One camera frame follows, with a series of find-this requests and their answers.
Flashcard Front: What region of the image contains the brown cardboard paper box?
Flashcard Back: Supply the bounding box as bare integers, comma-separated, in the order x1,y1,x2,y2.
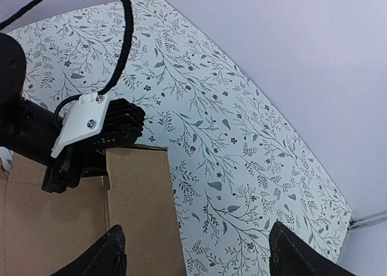
1,147,186,275

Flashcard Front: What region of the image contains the floral patterned table mat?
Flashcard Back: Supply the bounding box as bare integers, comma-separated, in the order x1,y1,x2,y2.
5,0,353,276

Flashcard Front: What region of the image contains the left black braided cable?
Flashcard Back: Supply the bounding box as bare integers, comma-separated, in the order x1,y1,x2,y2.
0,0,134,126

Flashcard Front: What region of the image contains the right aluminium frame post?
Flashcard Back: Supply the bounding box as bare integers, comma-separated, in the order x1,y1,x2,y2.
349,210,387,230

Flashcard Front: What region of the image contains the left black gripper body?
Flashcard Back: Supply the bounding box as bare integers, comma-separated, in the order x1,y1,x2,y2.
0,33,109,194

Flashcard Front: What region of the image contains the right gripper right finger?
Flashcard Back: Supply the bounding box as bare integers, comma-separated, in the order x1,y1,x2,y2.
269,221,352,276

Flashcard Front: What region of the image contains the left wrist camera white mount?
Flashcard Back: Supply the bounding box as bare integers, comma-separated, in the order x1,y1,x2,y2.
50,93,146,159

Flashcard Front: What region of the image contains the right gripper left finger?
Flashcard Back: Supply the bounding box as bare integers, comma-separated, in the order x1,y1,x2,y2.
53,225,126,276

